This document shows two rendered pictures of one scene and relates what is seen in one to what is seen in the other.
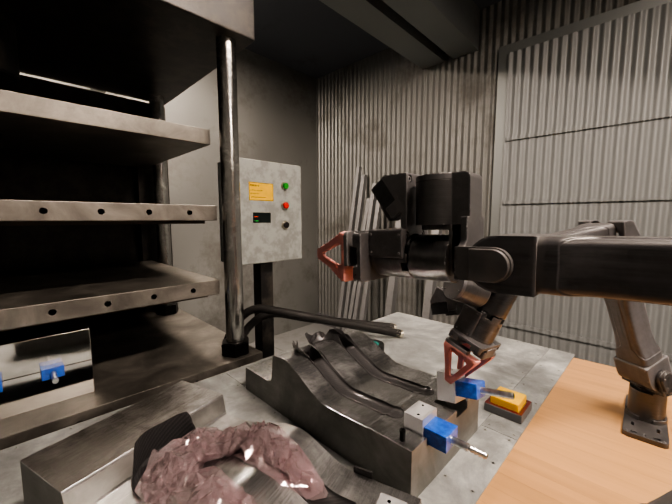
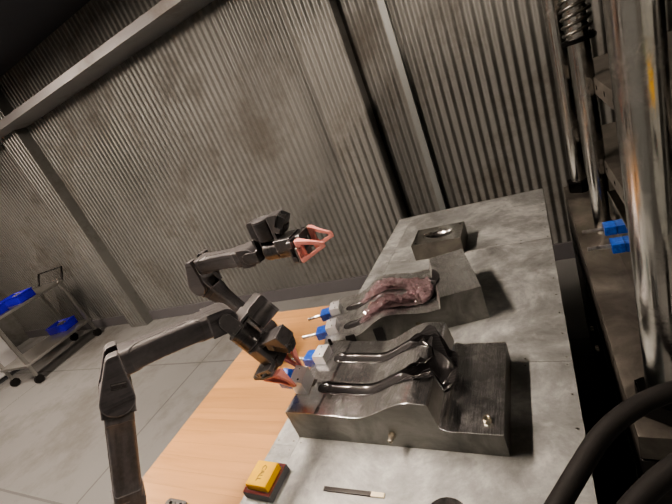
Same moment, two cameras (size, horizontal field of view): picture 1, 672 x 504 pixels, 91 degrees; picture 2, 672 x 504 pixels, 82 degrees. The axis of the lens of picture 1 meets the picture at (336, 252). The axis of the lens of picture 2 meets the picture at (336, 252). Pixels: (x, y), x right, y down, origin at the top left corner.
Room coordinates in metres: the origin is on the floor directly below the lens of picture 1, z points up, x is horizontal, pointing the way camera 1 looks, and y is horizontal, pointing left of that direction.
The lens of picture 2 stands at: (1.47, -0.21, 1.52)
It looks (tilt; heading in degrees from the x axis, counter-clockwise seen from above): 21 degrees down; 167
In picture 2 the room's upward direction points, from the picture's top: 23 degrees counter-clockwise
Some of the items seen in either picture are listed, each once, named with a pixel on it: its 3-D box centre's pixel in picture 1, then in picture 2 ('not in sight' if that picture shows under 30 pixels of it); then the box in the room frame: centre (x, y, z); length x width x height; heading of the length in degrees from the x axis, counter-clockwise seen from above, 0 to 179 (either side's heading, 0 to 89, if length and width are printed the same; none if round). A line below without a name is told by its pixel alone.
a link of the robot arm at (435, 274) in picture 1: (436, 252); (274, 247); (0.40, -0.12, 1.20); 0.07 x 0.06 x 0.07; 47
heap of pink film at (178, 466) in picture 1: (226, 467); (393, 292); (0.43, 0.15, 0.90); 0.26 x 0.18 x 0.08; 62
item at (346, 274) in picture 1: (346, 254); (316, 238); (0.48, -0.02, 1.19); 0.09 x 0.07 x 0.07; 47
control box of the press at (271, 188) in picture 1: (264, 336); not in sight; (1.39, 0.31, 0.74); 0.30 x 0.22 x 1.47; 135
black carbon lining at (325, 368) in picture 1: (351, 363); (383, 361); (0.72, -0.04, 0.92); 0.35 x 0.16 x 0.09; 45
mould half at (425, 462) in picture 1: (349, 380); (394, 379); (0.74, -0.03, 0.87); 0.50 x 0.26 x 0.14; 45
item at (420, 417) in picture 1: (446, 436); (310, 358); (0.51, -0.18, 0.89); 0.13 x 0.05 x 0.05; 46
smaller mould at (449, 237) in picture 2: not in sight; (439, 240); (0.16, 0.52, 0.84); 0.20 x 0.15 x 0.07; 45
